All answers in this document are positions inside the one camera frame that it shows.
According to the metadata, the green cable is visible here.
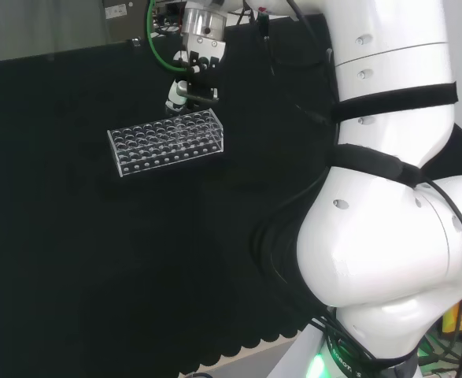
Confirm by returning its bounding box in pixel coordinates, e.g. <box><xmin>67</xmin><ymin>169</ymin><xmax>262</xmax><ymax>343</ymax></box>
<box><xmin>146</xmin><ymin>0</ymin><xmax>185</xmax><ymax>72</ymax></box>

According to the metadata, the black bench cloth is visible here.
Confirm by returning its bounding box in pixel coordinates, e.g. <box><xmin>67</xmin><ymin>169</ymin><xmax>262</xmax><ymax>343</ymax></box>
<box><xmin>0</xmin><ymin>11</ymin><xmax>462</xmax><ymax>378</ymax></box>

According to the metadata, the grey metal panel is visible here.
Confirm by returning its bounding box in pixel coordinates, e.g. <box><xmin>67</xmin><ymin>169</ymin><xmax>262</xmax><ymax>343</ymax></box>
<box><xmin>102</xmin><ymin>0</ymin><xmax>155</xmax><ymax>42</ymax></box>

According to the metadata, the clear plastic test tube rack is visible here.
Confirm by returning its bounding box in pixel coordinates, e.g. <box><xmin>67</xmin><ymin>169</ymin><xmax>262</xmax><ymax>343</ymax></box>
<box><xmin>106</xmin><ymin>110</ymin><xmax>224</xmax><ymax>178</ymax></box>

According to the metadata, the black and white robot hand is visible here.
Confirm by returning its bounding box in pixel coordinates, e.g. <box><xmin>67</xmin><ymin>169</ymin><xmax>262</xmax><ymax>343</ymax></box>
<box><xmin>164</xmin><ymin>33</ymin><xmax>227</xmax><ymax>116</ymax></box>

